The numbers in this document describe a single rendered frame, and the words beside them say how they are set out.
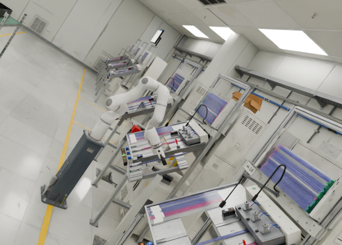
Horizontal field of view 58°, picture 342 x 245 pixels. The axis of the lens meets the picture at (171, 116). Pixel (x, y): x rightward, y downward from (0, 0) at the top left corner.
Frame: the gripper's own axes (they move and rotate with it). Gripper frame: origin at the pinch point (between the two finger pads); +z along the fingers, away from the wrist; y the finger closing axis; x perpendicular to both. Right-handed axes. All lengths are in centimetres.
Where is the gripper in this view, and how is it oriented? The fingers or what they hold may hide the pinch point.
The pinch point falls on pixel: (164, 162)
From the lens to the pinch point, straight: 258.1
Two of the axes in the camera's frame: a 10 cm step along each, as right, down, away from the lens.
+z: 3.7, 9.0, 2.5
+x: -9.2, 3.8, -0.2
